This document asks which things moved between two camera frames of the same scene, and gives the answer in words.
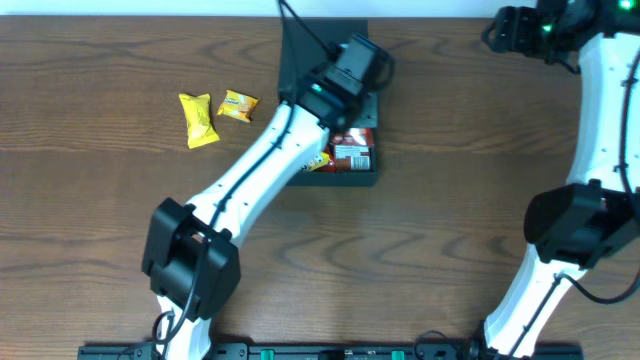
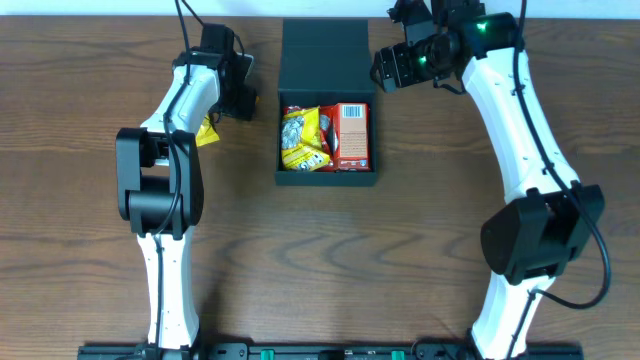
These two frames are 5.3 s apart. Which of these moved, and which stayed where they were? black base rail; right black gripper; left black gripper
Moved: left black gripper; right black gripper
Stayed: black base rail
